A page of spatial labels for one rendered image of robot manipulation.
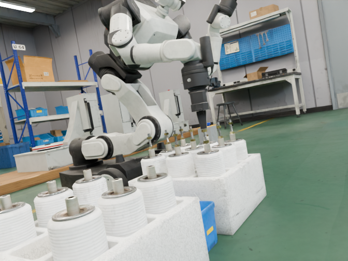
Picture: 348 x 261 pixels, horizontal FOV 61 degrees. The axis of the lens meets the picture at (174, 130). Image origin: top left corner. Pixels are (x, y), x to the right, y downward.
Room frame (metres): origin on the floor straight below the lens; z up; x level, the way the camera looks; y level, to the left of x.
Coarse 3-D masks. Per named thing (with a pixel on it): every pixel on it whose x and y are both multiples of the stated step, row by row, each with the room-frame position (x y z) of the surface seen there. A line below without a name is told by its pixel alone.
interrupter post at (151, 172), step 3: (153, 165) 0.73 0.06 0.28; (147, 168) 0.72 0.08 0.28; (150, 168) 0.71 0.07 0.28; (153, 168) 0.72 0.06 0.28; (147, 171) 0.72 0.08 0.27; (150, 171) 0.71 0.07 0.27; (153, 171) 0.72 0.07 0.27; (147, 174) 0.72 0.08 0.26; (150, 174) 0.71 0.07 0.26; (153, 174) 0.71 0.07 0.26; (150, 177) 0.71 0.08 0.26; (153, 177) 0.71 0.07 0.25; (156, 177) 0.72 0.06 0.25
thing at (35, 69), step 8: (24, 56) 5.57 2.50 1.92; (32, 56) 5.70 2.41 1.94; (8, 64) 5.74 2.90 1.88; (24, 64) 5.59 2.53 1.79; (32, 64) 5.72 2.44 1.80; (40, 64) 5.87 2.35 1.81; (48, 64) 6.02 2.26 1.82; (16, 72) 5.70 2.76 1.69; (24, 72) 5.58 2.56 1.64; (32, 72) 5.69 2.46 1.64; (40, 72) 5.84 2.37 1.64; (48, 72) 6.00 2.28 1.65; (16, 80) 5.72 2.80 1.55; (24, 80) 5.60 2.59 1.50; (32, 80) 5.67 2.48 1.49; (40, 80) 5.82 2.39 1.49; (48, 80) 5.97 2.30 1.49
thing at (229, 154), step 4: (232, 144) 1.08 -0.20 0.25; (212, 148) 1.08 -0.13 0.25; (216, 148) 1.06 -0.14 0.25; (220, 148) 1.05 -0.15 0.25; (224, 148) 1.05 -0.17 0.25; (228, 148) 1.05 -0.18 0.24; (232, 148) 1.05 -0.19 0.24; (224, 152) 1.05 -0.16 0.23; (228, 152) 1.05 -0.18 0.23; (232, 152) 1.05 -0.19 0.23; (224, 156) 1.04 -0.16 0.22; (228, 156) 1.05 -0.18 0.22; (232, 156) 1.05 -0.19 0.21; (236, 156) 1.07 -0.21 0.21; (224, 160) 1.04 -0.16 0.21; (228, 160) 1.05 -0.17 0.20; (232, 160) 1.05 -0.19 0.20; (236, 160) 1.07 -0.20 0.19; (224, 164) 1.05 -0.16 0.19; (228, 164) 1.04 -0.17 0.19; (232, 164) 1.05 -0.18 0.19; (236, 164) 1.06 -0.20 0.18
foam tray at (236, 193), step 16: (256, 160) 1.16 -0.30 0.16; (192, 176) 0.99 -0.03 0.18; (224, 176) 0.91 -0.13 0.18; (240, 176) 1.00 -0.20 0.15; (256, 176) 1.14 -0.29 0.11; (176, 192) 0.98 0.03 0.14; (192, 192) 0.95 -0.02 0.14; (208, 192) 0.92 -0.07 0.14; (224, 192) 0.89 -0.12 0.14; (240, 192) 0.98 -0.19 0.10; (256, 192) 1.11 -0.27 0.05; (224, 208) 0.89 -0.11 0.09; (240, 208) 0.96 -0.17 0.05; (224, 224) 0.90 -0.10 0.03; (240, 224) 0.95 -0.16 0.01
